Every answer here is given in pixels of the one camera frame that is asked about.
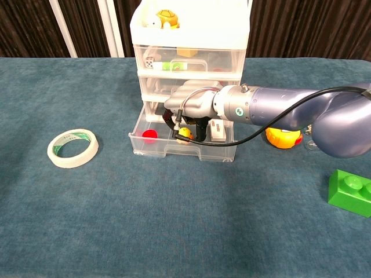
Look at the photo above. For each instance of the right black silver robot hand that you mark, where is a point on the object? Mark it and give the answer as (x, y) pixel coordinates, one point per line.
(194, 98)

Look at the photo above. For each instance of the clear plastic drawer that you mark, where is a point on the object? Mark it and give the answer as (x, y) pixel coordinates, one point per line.
(153, 87)
(162, 150)
(226, 60)

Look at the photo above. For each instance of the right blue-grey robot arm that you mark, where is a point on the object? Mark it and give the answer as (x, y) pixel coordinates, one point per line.
(275, 107)

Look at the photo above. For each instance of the white drawer unit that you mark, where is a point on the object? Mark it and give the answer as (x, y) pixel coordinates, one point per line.
(208, 32)

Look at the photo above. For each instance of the yellow rubber duck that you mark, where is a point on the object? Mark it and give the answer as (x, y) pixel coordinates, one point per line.
(185, 133)

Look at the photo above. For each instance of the small white box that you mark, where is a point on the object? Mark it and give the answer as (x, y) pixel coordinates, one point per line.
(217, 130)

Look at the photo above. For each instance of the green white tube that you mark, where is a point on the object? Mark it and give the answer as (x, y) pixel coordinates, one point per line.
(169, 66)

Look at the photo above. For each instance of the yellow block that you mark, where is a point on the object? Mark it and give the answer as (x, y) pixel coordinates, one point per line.
(187, 52)

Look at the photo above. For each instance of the white dice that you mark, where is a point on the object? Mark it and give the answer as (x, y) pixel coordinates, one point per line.
(149, 62)

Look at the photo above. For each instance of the red pompom ball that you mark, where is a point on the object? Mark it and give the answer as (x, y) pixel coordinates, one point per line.
(149, 136)

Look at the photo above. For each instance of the orange turtle toy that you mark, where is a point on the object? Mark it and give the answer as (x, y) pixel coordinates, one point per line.
(168, 17)

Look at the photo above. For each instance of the small white figurine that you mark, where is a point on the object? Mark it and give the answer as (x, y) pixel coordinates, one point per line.
(152, 21)

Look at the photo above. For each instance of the yellow tape measure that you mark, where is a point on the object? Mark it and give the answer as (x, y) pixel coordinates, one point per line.
(282, 140)

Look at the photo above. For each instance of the clear glass test tube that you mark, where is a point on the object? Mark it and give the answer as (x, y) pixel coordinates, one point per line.
(310, 144)

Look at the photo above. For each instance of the cream masking tape roll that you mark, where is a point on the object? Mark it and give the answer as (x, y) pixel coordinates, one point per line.
(72, 162)

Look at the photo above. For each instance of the teal table cloth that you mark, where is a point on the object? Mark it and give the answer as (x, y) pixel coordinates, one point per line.
(116, 217)

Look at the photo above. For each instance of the green toy building brick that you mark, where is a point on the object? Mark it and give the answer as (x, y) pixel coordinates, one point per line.
(347, 197)

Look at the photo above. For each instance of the wide white frame post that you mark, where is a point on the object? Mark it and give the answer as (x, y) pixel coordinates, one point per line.
(111, 29)

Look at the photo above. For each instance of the thin white frame post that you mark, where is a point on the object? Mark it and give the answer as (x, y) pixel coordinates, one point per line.
(63, 29)

